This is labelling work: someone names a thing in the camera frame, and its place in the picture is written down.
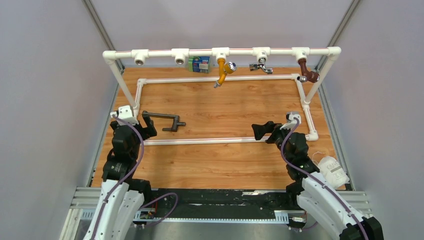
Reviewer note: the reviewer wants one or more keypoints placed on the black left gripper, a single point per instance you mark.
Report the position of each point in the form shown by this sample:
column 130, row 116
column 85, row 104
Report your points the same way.
column 150, row 131

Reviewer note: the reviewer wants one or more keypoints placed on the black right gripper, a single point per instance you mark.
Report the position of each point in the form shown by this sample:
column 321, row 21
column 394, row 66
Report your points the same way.
column 269, row 127

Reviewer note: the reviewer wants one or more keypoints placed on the dark grey long faucet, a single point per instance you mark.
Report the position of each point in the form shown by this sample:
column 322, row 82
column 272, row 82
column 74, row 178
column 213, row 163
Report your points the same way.
column 172, row 119

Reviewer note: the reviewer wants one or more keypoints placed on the white PVC pipe frame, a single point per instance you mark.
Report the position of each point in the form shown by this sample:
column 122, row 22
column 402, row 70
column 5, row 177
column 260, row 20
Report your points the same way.
column 314, row 63

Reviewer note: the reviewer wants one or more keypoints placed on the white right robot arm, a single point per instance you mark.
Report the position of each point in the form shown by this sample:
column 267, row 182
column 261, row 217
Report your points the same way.
column 311, row 191

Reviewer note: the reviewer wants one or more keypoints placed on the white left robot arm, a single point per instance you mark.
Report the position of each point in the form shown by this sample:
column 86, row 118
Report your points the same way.
column 121, row 195

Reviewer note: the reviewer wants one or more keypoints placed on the chrome faucet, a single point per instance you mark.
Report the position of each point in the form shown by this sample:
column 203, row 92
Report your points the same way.
column 261, row 65

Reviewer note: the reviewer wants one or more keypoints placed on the yellow faucet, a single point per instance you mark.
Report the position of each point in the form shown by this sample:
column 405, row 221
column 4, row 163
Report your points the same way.
column 224, row 68

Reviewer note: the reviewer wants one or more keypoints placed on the brown faucet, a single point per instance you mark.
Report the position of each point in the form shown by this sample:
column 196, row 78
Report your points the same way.
column 306, row 75

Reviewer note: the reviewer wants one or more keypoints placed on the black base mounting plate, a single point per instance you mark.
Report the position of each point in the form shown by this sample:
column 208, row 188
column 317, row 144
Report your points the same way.
column 222, row 206

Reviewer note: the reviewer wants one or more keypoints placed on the white thread seal tape roll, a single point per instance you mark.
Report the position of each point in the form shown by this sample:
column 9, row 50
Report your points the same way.
column 331, row 169

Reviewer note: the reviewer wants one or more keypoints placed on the green blue small box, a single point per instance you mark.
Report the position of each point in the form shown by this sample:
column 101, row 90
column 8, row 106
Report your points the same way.
column 199, row 64

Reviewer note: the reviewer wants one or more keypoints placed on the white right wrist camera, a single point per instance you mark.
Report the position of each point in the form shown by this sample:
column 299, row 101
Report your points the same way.
column 293, row 118

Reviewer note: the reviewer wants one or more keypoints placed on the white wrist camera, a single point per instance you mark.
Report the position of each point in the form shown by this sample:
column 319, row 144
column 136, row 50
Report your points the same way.
column 126, row 113
column 293, row 118

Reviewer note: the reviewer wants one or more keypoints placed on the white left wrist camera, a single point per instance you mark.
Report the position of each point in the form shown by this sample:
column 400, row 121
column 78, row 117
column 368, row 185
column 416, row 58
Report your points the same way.
column 126, row 113

